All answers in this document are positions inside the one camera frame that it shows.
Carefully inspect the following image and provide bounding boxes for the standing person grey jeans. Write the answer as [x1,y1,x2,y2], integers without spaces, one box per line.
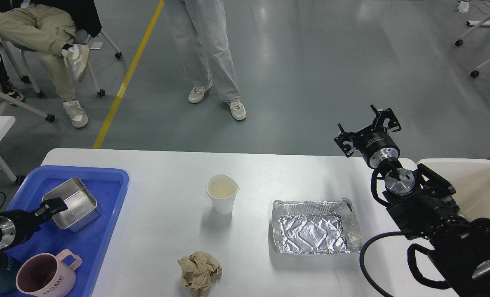
[163,0,247,121]

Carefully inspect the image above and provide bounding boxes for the pink mug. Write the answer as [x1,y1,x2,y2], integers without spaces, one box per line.
[15,249,82,297]

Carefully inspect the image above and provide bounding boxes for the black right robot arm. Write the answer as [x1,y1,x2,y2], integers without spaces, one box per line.
[334,105,490,297]

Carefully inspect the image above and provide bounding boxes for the stainless steel rectangular container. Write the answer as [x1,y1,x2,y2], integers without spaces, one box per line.
[42,177,101,233]

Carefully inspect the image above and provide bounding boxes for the white wheeled chair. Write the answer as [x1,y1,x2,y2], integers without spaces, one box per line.
[0,29,123,123]

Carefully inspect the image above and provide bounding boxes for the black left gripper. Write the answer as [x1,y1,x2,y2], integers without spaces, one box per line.
[0,197,68,251]

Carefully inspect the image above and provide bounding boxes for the white paper cup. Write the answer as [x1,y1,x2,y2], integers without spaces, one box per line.
[207,174,240,215]

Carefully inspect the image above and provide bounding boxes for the blue plastic tray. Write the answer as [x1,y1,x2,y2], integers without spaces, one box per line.
[5,165,129,297]

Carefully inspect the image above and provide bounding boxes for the aluminium foil tray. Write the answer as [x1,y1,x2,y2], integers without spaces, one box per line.
[271,198,363,255]

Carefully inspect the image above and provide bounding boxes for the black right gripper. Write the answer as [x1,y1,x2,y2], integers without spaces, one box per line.
[335,105,402,169]

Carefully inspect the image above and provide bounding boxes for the crumpled brown paper ball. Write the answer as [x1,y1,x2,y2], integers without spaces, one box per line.
[177,251,223,297]

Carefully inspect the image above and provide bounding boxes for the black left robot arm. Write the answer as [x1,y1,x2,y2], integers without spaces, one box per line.
[0,197,68,251]

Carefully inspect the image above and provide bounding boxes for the white plastic bin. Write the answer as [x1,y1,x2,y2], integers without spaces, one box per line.
[419,158,490,221]

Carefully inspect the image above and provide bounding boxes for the seated person khaki trousers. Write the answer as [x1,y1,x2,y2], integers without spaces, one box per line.
[0,0,102,128]

